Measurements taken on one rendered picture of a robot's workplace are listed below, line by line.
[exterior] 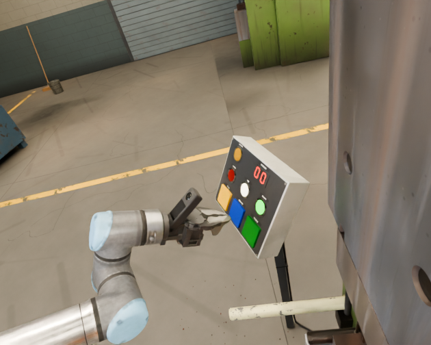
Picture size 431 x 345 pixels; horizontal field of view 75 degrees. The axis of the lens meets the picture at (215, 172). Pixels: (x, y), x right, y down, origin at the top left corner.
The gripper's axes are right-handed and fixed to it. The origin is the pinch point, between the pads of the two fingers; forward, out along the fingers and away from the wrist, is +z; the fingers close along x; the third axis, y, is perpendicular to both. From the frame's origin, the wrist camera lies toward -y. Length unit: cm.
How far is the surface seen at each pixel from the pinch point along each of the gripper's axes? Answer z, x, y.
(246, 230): 10.3, -1.5, 7.5
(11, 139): -118, -438, 171
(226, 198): 10.3, -18.1, 5.8
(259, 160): 11.0, -7.7, -15.0
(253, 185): 11.0, -6.6, -6.7
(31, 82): -133, -879, 185
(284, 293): 53, -8, 55
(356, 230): -12, 41, -29
